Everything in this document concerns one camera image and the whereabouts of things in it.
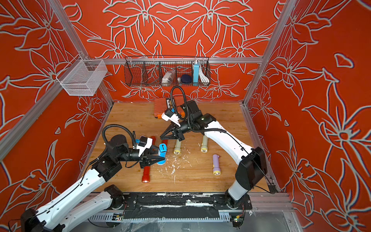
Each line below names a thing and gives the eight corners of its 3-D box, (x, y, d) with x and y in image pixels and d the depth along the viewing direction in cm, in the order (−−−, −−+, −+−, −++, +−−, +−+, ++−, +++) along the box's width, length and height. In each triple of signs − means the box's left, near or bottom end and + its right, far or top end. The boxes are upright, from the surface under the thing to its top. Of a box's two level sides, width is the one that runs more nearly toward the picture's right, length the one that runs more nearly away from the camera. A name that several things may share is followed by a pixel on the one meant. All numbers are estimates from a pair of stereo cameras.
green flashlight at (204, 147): (200, 152, 93) (201, 150, 91) (201, 137, 101) (201, 134, 98) (206, 153, 93) (207, 151, 90) (206, 137, 101) (207, 135, 98)
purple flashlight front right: (213, 175, 83) (214, 173, 81) (212, 155, 91) (212, 153, 88) (220, 175, 83) (221, 173, 81) (218, 156, 91) (219, 154, 88)
